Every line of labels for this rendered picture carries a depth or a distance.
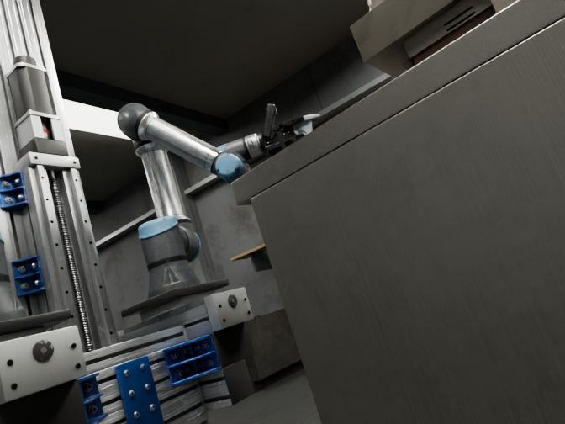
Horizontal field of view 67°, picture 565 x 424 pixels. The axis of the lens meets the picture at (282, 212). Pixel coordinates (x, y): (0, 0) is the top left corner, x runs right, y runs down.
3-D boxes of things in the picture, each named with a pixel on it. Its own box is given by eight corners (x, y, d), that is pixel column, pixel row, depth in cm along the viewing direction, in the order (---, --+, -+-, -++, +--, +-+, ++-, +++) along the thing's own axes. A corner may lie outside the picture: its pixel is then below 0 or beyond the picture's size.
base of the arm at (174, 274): (138, 305, 121) (129, 272, 123) (177, 297, 134) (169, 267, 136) (173, 290, 113) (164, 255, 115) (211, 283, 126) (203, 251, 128)
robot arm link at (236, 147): (224, 174, 146) (218, 151, 148) (254, 163, 145) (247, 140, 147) (218, 168, 138) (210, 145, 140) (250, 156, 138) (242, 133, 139)
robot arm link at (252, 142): (246, 140, 146) (242, 134, 138) (259, 135, 146) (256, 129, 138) (254, 160, 146) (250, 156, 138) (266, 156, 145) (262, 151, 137)
